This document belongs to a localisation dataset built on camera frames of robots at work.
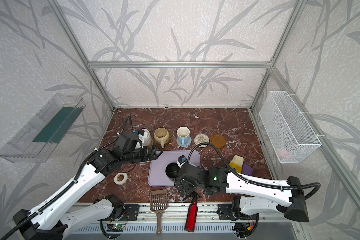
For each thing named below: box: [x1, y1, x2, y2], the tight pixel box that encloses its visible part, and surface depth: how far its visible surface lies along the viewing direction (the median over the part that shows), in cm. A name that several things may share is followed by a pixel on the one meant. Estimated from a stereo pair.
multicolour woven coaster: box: [194, 134, 210, 148], surface depth 104 cm
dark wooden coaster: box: [210, 134, 226, 148], surface depth 104 cm
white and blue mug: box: [176, 126, 191, 146], surface depth 96 cm
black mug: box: [165, 162, 180, 182], surface depth 82 cm
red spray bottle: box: [181, 191, 198, 233], surface depth 71 cm
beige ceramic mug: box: [154, 127, 170, 149], surface depth 96 cm
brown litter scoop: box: [150, 189, 168, 236], surface depth 79 cm
